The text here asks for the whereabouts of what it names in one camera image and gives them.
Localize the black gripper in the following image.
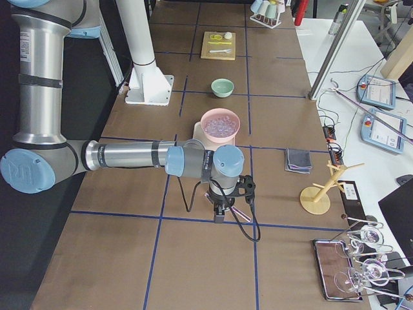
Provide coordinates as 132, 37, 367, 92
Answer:
208, 187, 235, 223

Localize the white plastic spoon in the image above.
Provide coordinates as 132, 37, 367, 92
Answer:
209, 48, 232, 54

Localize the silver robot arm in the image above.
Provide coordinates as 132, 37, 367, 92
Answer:
1, 1, 247, 223

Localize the steel ice scoop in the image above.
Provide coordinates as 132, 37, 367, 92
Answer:
224, 207, 252, 223

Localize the pink bowl of ice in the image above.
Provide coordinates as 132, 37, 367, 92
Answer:
201, 108, 240, 143

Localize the green ceramic bowl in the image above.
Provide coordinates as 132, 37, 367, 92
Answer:
211, 78, 234, 98

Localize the folded grey cloth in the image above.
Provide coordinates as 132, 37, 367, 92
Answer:
285, 149, 312, 174

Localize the wooden mug tree stand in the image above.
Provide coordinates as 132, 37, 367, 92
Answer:
299, 160, 364, 215

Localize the metal serving tray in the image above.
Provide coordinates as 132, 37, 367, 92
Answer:
312, 239, 363, 302

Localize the black power strip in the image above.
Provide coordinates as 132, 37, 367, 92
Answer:
323, 125, 343, 166

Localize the black flat box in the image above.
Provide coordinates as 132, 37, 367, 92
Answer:
340, 180, 366, 220

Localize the wine glass upper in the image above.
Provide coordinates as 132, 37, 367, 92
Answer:
334, 225, 385, 258

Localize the wine glass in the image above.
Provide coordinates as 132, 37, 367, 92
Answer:
334, 258, 389, 293
334, 225, 385, 258

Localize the wine glass lower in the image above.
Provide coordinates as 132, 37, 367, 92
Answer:
334, 258, 389, 293

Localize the wooden cutting board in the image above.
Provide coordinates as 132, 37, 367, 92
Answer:
200, 32, 236, 61

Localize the near teach pendant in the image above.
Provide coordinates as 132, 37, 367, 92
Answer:
361, 108, 407, 154

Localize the teach pendant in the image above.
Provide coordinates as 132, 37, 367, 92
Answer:
361, 108, 407, 154
357, 75, 396, 110

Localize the white cup rack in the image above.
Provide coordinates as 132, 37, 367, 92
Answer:
249, 14, 281, 29

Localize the reacher grabber tool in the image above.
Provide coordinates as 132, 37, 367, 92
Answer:
330, 87, 412, 144

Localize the far teach pendant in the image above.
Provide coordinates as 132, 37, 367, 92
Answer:
357, 75, 396, 110

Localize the green cup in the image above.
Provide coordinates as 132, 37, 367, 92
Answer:
265, 2, 277, 19

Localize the white cup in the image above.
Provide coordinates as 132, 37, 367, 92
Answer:
257, 0, 270, 16

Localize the blue cup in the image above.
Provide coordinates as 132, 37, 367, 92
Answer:
250, 0, 263, 14

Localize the red fire extinguisher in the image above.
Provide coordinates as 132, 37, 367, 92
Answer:
294, 0, 309, 26

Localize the water bottle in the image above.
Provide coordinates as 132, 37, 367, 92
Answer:
328, 3, 348, 36

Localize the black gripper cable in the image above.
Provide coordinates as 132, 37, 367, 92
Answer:
177, 174, 261, 242

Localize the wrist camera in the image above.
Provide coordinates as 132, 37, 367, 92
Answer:
231, 175, 256, 205

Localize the white pedestal column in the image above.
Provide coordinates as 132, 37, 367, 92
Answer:
116, 0, 174, 106

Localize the aluminium frame post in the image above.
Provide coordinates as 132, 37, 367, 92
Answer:
308, 0, 366, 101

